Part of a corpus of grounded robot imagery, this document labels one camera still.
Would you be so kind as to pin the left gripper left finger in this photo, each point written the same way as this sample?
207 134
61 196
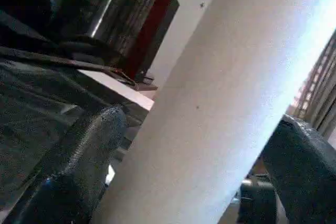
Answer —
73 171

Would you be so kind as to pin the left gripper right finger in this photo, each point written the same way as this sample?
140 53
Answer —
307 177

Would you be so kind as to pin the long grey metal bar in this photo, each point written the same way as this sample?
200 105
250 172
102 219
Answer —
52 59

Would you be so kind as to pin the white plastic table leg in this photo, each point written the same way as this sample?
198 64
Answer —
220 108

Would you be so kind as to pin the white flat board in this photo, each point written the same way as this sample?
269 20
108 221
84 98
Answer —
123 92

